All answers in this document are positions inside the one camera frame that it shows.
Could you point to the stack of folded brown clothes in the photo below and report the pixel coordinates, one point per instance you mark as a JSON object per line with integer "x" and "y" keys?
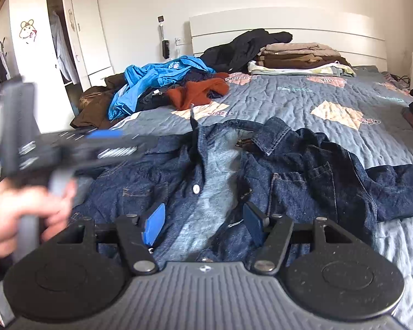
{"x": 296, "y": 58}

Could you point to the brown puffer coat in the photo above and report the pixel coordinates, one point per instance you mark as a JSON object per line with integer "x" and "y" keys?
{"x": 93, "y": 106}

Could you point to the person's left hand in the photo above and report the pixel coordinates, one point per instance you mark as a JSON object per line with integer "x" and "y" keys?
{"x": 3, "y": 213}

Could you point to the cartoon mouse sticker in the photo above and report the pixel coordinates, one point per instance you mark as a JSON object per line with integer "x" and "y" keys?
{"x": 28, "y": 32}

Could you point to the dark blue denim jacket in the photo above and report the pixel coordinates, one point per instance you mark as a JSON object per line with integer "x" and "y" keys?
{"x": 296, "y": 178}

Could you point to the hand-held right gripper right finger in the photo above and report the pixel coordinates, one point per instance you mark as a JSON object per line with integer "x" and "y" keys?
{"x": 254, "y": 223}

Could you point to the pale hanging shirt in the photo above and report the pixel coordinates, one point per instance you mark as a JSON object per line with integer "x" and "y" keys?
{"x": 60, "y": 48}

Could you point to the black hair brush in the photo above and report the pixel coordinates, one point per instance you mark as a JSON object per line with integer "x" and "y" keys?
{"x": 165, "y": 46}

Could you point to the black garment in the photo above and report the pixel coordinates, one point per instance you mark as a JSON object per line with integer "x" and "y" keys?
{"x": 151, "y": 101}

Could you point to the white headboard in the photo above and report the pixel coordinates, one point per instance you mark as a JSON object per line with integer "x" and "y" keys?
{"x": 296, "y": 24}

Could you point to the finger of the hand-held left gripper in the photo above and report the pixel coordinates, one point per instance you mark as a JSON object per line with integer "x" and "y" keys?
{"x": 117, "y": 153}
{"x": 103, "y": 134}

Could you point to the grey patchwork quilt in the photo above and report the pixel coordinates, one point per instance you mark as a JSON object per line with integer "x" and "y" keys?
{"x": 278, "y": 99}

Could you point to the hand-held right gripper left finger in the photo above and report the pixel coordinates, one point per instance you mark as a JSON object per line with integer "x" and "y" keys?
{"x": 155, "y": 225}

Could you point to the white wardrobe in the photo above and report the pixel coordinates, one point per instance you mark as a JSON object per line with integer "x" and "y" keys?
{"x": 31, "y": 68}

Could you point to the black jacket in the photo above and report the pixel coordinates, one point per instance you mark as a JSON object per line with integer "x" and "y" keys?
{"x": 247, "y": 48}

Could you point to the rust orange sweater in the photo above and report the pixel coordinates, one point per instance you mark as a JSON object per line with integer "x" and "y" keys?
{"x": 192, "y": 92}

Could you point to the white wall socket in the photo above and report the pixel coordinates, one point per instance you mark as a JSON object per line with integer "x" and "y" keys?
{"x": 179, "y": 41}

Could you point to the bright blue jacket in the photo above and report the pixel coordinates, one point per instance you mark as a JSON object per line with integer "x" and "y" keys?
{"x": 141, "y": 82}

